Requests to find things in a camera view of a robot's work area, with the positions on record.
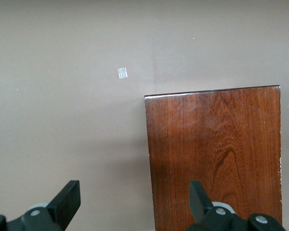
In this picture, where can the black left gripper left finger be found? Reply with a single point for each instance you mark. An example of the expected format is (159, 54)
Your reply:
(67, 199)

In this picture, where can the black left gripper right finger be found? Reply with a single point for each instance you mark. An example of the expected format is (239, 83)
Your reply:
(197, 199)

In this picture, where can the dark brown wooden cabinet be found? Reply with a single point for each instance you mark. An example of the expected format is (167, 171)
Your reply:
(214, 156)

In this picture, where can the brown table cover sheet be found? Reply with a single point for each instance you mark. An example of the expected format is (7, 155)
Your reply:
(62, 108)

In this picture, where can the small clear tape piece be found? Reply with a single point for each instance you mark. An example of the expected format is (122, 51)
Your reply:
(122, 73)

